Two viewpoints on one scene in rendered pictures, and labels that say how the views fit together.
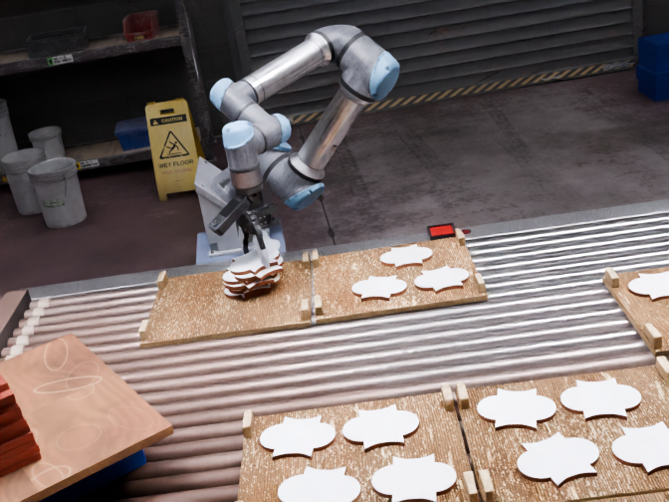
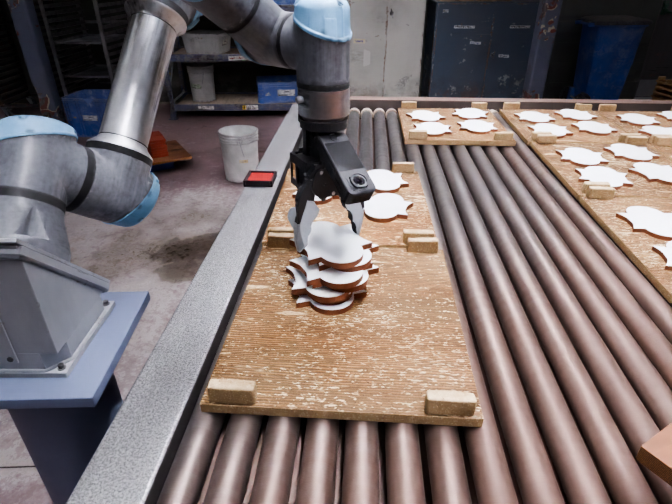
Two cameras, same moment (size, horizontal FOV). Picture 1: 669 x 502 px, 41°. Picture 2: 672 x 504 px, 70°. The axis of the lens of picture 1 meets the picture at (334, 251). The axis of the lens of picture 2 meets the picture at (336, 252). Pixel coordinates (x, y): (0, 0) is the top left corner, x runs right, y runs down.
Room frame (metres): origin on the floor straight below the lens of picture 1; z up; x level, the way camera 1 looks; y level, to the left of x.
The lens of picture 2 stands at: (2.04, 0.90, 1.40)
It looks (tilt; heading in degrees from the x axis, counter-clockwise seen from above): 30 degrees down; 272
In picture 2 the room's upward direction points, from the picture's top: straight up
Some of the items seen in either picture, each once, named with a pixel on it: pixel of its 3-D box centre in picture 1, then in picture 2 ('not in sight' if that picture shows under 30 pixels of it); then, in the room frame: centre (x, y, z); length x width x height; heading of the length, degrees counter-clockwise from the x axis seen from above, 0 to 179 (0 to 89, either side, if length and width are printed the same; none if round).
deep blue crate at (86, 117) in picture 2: not in sight; (100, 113); (4.48, -3.82, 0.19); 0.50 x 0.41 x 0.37; 177
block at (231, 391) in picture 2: (161, 280); (232, 391); (2.18, 0.47, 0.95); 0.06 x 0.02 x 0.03; 178
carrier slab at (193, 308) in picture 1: (231, 301); (347, 313); (2.04, 0.28, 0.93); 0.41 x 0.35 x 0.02; 88
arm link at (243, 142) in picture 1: (241, 145); (321, 43); (2.08, 0.18, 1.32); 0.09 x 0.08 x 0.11; 139
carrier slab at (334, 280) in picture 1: (393, 277); (351, 204); (2.03, -0.14, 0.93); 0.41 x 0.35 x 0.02; 89
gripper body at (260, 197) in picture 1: (254, 206); (321, 155); (2.08, 0.18, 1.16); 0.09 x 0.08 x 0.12; 121
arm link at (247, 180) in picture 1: (245, 176); (321, 103); (2.08, 0.19, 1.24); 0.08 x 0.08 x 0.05
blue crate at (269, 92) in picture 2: not in sight; (285, 88); (2.77, -4.69, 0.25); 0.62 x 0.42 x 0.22; 11
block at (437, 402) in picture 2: (144, 330); (450, 403); (1.91, 0.48, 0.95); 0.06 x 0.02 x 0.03; 178
